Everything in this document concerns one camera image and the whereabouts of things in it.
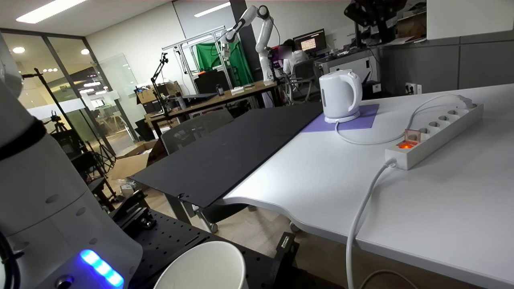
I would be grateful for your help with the grey desk partition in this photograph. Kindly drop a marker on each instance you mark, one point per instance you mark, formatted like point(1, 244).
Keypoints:
point(449, 65)

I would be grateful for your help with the grey office chair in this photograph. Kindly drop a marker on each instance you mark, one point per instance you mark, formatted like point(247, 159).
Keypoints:
point(303, 74)

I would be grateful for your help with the white round bowl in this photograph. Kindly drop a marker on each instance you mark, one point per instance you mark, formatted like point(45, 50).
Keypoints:
point(200, 267)

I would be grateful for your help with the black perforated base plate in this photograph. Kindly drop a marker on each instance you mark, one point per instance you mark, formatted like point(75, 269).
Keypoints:
point(170, 238)

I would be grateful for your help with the wooden table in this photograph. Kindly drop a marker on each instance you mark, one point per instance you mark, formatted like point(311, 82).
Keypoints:
point(213, 102)

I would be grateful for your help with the brown box on shelf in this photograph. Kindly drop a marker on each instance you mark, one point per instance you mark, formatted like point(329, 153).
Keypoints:
point(414, 26)

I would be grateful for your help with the small cardboard box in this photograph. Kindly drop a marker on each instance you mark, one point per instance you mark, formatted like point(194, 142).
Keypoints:
point(146, 97)

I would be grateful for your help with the ceiling light panel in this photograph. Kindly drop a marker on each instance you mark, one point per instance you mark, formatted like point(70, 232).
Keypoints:
point(48, 10)

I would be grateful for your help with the seated person white shirt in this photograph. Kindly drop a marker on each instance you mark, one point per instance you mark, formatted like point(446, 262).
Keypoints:
point(294, 58)

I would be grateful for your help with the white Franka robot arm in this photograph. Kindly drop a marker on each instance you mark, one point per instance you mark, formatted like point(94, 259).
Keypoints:
point(41, 203)

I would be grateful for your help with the purple mat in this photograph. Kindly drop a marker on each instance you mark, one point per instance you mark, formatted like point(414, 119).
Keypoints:
point(366, 119)

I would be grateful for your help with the monitor with orange screen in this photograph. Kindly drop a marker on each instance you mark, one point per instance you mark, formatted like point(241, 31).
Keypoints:
point(310, 42)

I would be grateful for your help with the black table board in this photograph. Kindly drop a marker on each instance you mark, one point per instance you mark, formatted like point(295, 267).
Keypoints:
point(225, 150)

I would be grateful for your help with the white electric kettle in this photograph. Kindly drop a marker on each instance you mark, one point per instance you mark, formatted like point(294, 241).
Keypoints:
point(337, 97)

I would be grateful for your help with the white wall outlet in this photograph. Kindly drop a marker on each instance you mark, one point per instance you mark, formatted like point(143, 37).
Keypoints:
point(412, 89)

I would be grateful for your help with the black camera stand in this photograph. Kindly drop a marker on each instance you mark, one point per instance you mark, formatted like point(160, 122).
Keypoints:
point(157, 74)

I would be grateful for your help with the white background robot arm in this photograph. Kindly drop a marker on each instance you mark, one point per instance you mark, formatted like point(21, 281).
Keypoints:
point(263, 37)

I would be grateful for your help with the green cloth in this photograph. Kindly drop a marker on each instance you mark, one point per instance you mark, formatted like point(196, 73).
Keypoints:
point(234, 61)

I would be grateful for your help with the white drawer cabinet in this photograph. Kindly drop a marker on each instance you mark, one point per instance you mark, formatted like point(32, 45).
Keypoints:
point(355, 66)

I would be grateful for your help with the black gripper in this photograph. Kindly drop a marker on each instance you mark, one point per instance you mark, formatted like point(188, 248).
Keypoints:
point(377, 10)

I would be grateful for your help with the large cardboard box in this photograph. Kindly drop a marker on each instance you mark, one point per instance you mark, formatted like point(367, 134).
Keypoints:
point(130, 163)

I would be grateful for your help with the grey mesh chair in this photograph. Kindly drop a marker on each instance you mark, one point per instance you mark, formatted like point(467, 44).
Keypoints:
point(192, 130)

